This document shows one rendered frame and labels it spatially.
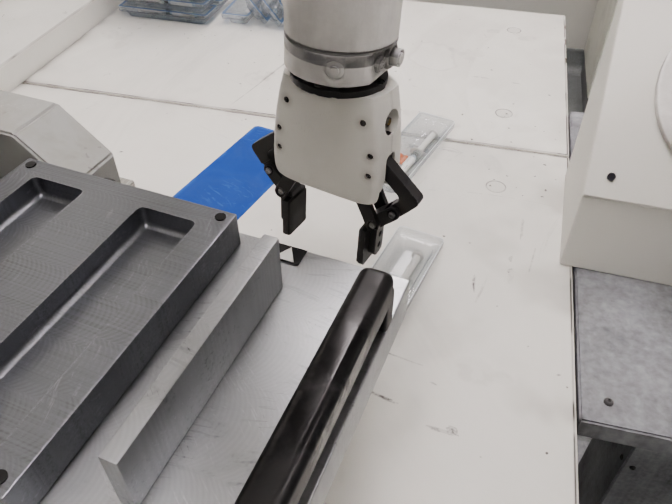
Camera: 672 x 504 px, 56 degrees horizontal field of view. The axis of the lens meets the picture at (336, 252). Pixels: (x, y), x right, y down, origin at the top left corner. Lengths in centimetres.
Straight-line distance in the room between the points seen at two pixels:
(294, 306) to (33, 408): 15
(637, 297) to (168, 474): 56
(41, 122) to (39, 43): 69
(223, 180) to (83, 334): 51
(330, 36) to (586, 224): 38
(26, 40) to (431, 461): 94
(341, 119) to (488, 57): 71
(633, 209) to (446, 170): 27
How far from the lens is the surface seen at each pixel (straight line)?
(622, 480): 112
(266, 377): 34
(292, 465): 27
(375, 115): 48
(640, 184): 70
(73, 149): 52
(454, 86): 107
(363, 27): 44
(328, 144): 50
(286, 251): 41
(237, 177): 85
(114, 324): 35
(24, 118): 53
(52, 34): 124
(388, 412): 59
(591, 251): 74
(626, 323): 72
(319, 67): 46
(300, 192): 58
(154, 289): 36
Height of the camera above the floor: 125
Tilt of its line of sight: 43 degrees down
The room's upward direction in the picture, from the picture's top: straight up
